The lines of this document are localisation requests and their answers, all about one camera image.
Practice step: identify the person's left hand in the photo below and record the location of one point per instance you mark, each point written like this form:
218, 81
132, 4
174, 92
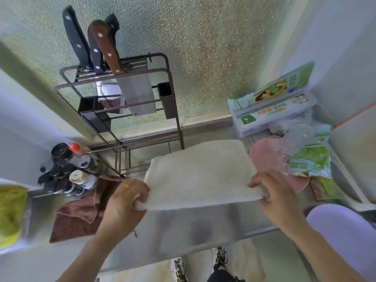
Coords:
123, 204

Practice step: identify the person's right hand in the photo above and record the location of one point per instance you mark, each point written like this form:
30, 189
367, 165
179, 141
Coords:
277, 196

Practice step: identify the person's left fingers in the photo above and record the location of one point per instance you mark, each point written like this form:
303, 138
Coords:
141, 199

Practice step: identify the person's right thumb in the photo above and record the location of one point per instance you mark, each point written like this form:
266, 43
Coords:
256, 183

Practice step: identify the white towel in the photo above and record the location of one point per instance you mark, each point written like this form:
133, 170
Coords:
199, 176

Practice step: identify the person's left forearm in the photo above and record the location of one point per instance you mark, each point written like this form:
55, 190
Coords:
85, 258

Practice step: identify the person's right forearm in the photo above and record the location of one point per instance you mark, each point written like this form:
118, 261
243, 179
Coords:
320, 252

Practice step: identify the pink plate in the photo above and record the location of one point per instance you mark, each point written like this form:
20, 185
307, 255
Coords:
264, 157

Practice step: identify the clear plastic cup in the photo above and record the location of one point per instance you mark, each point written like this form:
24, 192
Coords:
293, 140

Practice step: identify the white-capped bottle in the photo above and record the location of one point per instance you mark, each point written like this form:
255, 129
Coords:
83, 178

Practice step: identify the brown cloth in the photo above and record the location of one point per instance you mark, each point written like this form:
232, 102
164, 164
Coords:
80, 215

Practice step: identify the green plastic bag pack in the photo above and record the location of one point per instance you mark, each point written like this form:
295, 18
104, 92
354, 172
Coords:
315, 157

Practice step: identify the clear plastic wrap dispenser box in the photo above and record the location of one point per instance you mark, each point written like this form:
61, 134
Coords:
273, 113

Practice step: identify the person's left shoe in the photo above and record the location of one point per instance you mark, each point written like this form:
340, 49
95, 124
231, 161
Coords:
179, 270

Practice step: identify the person's shoe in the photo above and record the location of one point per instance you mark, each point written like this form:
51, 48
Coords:
220, 255
179, 270

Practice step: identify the person's right shoe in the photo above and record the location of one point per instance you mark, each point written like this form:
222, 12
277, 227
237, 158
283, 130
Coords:
220, 255

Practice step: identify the red-capped sauce bottle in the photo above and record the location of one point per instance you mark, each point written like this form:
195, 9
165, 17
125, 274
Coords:
77, 149

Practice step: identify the group of black-capped seasoning bottles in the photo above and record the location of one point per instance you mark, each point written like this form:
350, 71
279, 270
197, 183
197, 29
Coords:
60, 170

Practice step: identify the brown metal knife rack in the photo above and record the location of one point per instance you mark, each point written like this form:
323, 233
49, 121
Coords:
123, 108

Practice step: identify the green and white packet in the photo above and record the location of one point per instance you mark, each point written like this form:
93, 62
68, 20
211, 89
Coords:
273, 88

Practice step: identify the black utensil holder box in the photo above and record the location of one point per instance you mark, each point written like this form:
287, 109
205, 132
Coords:
92, 113

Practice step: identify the lavender round stool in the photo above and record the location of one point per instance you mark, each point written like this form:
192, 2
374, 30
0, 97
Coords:
343, 232

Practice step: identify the small black holder box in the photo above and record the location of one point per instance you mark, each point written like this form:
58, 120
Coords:
166, 99

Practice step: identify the yellow-green cloth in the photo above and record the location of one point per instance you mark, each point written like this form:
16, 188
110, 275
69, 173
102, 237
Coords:
11, 214

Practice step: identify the frosted glass window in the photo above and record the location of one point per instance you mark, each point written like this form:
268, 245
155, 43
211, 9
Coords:
164, 52

